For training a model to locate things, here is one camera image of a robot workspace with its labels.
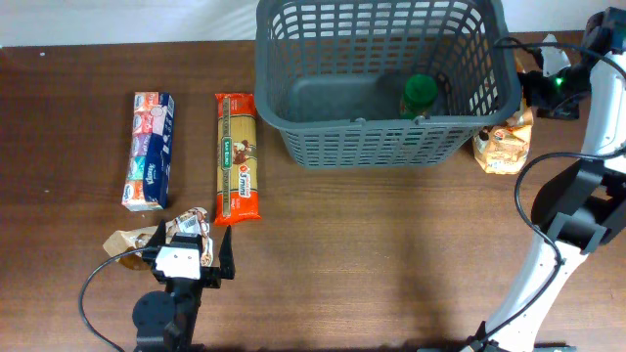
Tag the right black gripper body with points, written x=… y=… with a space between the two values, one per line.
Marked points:
x=557 y=95

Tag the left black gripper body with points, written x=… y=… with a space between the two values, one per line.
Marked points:
x=210 y=278

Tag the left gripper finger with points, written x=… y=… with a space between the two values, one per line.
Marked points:
x=158 y=238
x=226 y=256

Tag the orange snack bag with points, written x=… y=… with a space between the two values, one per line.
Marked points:
x=503 y=149

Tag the green lid spice jar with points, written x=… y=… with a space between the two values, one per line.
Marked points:
x=419 y=95

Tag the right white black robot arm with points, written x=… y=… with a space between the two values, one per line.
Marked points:
x=583 y=207

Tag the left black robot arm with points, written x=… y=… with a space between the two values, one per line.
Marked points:
x=166 y=320

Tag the brown patterned snack pouch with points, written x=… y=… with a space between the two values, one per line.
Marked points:
x=192 y=221

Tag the Kleenex tissue multipack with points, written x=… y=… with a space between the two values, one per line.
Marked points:
x=148 y=172

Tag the San Remo spaghetti packet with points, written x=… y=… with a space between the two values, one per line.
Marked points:
x=237 y=181

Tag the grey plastic basket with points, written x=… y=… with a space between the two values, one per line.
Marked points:
x=330 y=77

